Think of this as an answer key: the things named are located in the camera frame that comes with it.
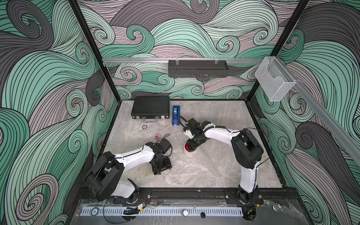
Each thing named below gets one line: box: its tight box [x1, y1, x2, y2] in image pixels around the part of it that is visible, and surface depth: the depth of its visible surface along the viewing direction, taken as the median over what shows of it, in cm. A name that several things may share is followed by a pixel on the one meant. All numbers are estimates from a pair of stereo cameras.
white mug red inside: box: [183, 142, 196, 158], surface depth 83 cm
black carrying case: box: [131, 95, 170, 119], surface depth 111 cm
